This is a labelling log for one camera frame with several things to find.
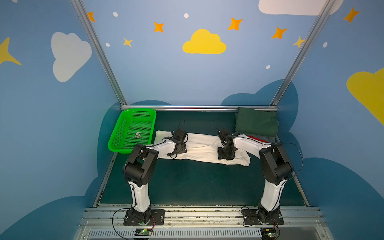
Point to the aluminium frame post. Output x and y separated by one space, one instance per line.
87 24
304 50

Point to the right side aluminium table rail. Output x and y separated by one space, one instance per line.
295 154

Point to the green plastic perforated basket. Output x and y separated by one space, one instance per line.
130 121

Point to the right green circuit board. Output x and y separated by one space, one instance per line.
268 233

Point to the folded red t shirt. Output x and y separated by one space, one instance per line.
258 138

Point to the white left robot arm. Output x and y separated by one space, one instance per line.
139 169

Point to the aluminium front mounting rail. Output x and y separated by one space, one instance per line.
202 223

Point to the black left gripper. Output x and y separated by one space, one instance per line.
180 147

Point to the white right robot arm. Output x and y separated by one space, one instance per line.
276 167

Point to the aluminium table rail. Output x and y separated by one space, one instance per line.
295 154
104 182

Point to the left green circuit board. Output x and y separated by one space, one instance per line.
143 232

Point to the green circuit board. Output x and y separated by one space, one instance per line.
143 232
268 233

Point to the horizontal aluminium frame rail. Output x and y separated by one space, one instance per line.
199 108

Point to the left side aluminium table rail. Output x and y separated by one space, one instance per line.
104 182

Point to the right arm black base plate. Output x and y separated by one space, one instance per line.
253 217

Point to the right aluminium frame post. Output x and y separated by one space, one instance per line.
304 50

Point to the white printed t shirt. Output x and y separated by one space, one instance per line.
204 148

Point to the left aluminium frame post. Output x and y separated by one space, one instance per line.
87 24

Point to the folded dark green t shirt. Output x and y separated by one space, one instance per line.
255 122

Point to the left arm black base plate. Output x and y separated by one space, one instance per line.
156 217

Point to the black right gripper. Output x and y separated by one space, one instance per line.
226 153

